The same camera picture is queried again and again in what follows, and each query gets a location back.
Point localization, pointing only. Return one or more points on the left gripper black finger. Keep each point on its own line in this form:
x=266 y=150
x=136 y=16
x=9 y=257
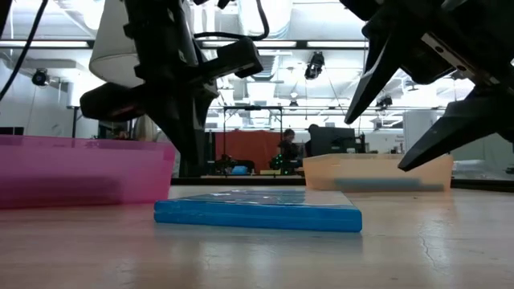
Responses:
x=202 y=120
x=178 y=128

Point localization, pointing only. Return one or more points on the white pillar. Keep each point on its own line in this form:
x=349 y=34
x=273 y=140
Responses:
x=417 y=122

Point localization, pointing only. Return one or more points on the black wall-mounted device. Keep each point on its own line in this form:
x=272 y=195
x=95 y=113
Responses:
x=39 y=77

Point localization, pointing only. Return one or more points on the orange translucent plastic bin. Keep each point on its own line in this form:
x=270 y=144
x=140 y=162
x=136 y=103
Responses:
x=353 y=166

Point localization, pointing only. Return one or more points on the black hanging ceiling device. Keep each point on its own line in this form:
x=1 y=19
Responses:
x=315 y=64

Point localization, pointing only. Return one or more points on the green partition wall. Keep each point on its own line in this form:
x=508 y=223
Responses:
x=482 y=160

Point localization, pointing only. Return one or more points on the red panel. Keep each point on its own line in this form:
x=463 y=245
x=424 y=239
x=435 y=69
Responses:
x=249 y=144

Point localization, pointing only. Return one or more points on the white shade table lamp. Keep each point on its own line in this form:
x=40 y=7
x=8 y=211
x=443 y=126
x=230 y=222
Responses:
x=112 y=56

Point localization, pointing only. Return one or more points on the black ceiling camera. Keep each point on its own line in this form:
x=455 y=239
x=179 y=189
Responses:
x=385 y=102

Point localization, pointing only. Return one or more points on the ceiling light strip beam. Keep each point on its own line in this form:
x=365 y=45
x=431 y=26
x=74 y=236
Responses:
x=321 y=44

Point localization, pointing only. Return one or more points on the black computer monitor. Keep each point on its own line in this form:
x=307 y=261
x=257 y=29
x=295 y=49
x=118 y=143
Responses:
x=335 y=140

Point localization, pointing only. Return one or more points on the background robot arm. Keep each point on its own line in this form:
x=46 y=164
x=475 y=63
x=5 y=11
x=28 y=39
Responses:
x=281 y=164

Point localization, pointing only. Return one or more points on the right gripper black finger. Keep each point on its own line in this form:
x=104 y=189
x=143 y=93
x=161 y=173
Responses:
x=377 y=64
x=462 y=120

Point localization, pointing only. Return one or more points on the person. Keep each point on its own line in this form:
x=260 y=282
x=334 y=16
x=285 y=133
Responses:
x=118 y=132
x=312 y=138
x=289 y=144

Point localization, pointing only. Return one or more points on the pink translucent plastic bin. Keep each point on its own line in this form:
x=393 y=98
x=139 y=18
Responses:
x=60 y=160

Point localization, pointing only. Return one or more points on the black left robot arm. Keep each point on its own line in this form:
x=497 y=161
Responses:
x=160 y=32

